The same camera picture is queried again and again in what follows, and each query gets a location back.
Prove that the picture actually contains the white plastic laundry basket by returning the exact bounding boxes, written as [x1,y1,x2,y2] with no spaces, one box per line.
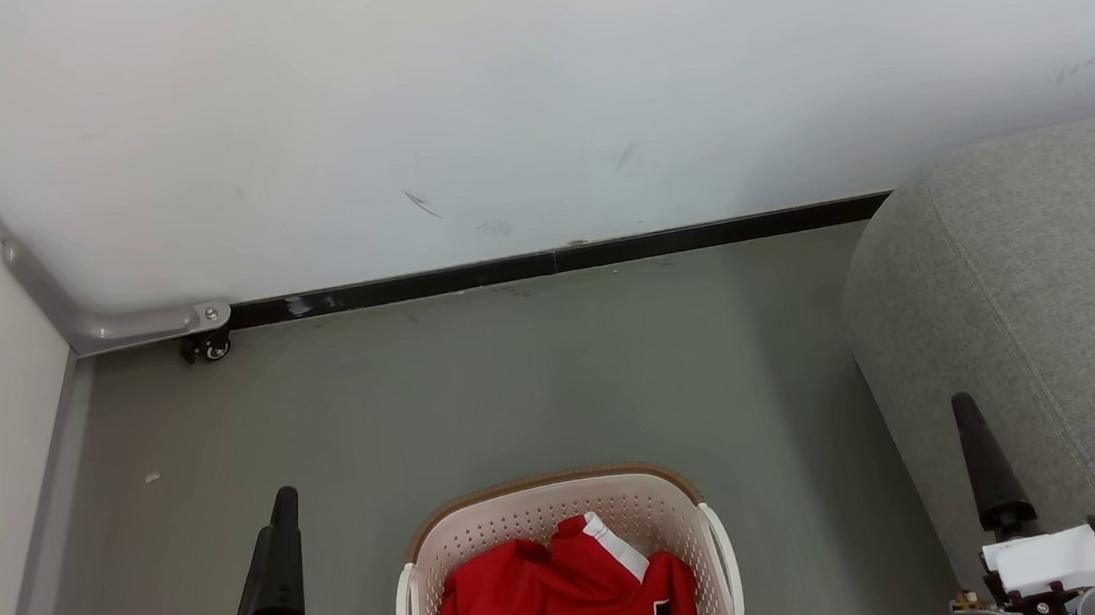
[384,452,746,615]

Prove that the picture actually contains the grey metal corner bracket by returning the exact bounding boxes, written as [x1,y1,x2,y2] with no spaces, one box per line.
[2,218,235,362]

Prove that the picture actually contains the grey baseboard strip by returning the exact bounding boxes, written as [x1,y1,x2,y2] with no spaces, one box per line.
[0,351,121,615]

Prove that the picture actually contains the red garment with white stripes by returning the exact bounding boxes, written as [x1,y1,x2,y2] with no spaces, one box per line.
[421,507,658,615]

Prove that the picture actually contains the grey fabric sofa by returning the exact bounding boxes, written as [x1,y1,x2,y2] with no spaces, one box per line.
[826,114,1095,615]

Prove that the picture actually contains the black caster wheel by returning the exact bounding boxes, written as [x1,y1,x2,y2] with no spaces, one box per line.
[178,328,234,366]

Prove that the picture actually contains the black baseboard strip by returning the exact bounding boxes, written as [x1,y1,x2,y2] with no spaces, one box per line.
[223,191,899,331]

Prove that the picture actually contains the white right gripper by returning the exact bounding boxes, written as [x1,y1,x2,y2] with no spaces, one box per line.
[951,380,1095,615]

